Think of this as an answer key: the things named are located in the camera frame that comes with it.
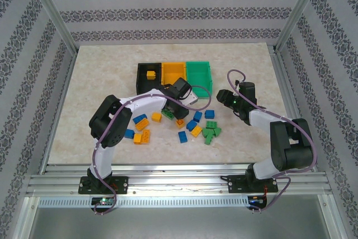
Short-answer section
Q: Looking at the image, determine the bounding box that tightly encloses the yellow plastic bin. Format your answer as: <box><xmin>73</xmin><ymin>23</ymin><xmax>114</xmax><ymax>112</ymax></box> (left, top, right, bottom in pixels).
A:
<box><xmin>161</xmin><ymin>61</ymin><xmax>188</xmax><ymax>87</ymax></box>

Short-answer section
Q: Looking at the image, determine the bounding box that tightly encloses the green plastic bin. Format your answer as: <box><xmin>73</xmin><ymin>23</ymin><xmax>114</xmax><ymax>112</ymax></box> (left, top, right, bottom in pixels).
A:
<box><xmin>185</xmin><ymin>60</ymin><xmax>213</xmax><ymax>100</ymax></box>

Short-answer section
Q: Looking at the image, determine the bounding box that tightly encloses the black plastic bin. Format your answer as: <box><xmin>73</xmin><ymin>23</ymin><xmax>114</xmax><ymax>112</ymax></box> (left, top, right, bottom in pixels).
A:
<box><xmin>136</xmin><ymin>62</ymin><xmax>164</xmax><ymax>96</ymax></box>

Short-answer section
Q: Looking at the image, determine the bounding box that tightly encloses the small circuit board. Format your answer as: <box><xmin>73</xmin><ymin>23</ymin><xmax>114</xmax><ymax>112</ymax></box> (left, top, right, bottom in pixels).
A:
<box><xmin>248</xmin><ymin>195</ymin><xmax>266</xmax><ymax>205</ymax></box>

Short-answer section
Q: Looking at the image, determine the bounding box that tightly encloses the grey metal panel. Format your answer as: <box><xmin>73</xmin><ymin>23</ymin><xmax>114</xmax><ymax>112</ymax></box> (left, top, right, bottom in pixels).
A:
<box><xmin>27</xmin><ymin>207</ymin><xmax>333</xmax><ymax>239</ymax></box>

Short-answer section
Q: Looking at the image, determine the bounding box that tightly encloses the circuit board with green light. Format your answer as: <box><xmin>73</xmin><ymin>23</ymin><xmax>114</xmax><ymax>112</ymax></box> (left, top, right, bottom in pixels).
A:
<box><xmin>91</xmin><ymin>197</ymin><xmax>116</xmax><ymax>206</ymax></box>

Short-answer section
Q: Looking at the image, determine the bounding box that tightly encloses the aluminium side rail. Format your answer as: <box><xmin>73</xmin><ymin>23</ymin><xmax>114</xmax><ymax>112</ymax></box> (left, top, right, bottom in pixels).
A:
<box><xmin>39</xmin><ymin>50</ymin><xmax>81</xmax><ymax>174</ymax></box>
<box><xmin>271</xmin><ymin>50</ymin><xmax>324</xmax><ymax>174</ymax></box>

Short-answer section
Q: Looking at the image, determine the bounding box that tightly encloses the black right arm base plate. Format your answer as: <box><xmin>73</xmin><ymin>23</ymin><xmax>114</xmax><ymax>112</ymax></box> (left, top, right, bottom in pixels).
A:
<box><xmin>227</xmin><ymin>174</ymin><xmax>279</xmax><ymax>194</ymax></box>

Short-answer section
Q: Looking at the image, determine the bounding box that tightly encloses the aluminium mounting rail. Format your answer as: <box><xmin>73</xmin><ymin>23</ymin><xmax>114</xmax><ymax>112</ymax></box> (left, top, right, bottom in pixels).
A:
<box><xmin>26</xmin><ymin>163</ymin><xmax>332</xmax><ymax>198</ymax></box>

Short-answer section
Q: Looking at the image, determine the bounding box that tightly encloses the aluminium frame post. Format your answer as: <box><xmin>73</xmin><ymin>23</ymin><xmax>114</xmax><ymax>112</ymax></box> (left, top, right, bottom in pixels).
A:
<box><xmin>274</xmin><ymin>0</ymin><xmax>328</xmax><ymax>54</ymax></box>
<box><xmin>25</xmin><ymin>0</ymin><xmax>79</xmax><ymax>55</ymax></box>

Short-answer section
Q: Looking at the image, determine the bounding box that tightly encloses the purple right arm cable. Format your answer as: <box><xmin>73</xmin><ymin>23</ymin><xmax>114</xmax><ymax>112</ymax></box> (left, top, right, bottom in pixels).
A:
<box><xmin>227</xmin><ymin>69</ymin><xmax>318</xmax><ymax>214</ymax></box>

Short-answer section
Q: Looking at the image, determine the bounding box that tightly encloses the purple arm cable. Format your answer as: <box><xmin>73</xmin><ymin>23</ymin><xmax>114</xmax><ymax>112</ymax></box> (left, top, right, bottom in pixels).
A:
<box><xmin>91</xmin><ymin>84</ymin><xmax>213</xmax><ymax>217</ymax></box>
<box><xmin>227</xmin><ymin>69</ymin><xmax>318</xmax><ymax>214</ymax></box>

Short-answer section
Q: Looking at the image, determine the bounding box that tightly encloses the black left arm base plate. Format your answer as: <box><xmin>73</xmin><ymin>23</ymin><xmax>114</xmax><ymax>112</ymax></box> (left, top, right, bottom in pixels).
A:
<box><xmin>78</xmin><ymin>176</ymin><xmax>129</xmax><ymax>195</ymax></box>

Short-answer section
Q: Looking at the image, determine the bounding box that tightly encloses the slotted metal cable tray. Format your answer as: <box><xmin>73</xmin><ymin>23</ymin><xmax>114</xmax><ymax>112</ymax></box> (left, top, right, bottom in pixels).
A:
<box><xmin>37</xmin><ymin>196</ymin><xmax>249</xmax><ymax>208</ymax></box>

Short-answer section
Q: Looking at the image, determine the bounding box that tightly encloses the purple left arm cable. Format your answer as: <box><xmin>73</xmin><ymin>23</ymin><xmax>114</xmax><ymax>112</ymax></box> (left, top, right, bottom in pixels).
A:
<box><xmin>91</xmin><ymin>84</ymin><xmax>213</xmax><ymax>217</ymax></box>

